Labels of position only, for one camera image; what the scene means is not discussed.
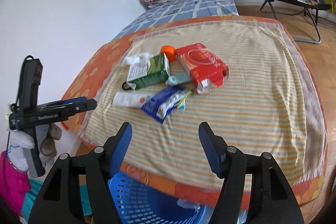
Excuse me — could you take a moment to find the white tube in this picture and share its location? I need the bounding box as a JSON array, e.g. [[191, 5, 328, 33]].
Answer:
[[112, 92, 155, 108]]

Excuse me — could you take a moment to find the blue snack wrapper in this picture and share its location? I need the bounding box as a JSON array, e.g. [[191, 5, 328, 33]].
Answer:
[[141, 85, 193, 124]]

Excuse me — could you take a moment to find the green white milk carton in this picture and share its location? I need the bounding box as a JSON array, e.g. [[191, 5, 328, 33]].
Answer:
[[125, 53, 170, 90]]

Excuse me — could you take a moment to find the light blue tube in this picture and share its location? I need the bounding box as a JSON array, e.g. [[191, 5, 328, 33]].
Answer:
[[165, 72, 191, 86]]

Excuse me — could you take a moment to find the red cardboard box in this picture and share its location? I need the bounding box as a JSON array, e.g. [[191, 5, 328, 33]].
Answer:
[[176, 43, 230, 94]]

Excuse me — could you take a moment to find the white gloved hand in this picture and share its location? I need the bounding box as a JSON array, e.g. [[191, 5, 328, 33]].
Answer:
[[6, 131, 35, 172]]

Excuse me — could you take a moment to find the blue plastic basket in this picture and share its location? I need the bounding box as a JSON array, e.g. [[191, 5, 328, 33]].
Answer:
[[107, 170, 208, 224]]

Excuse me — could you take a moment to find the crumpled clear plastic wrap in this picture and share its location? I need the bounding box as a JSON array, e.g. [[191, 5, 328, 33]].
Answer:
[[177, 198, 201, 211]]

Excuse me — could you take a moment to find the crumpled white tissue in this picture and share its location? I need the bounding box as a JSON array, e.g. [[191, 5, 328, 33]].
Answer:
[[123, 52, 153, 65]]

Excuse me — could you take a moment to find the striped yellow towel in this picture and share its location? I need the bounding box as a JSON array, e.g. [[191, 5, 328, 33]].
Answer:
[[80, 19, 328, 185]]

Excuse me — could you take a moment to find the orange bottle cap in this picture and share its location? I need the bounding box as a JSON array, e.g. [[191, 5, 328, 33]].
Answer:
[[160, 46, 176, 62]]

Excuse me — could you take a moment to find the yellow plastic crate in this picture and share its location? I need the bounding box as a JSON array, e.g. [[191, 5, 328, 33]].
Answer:
[[326, 0, 336, 14]]

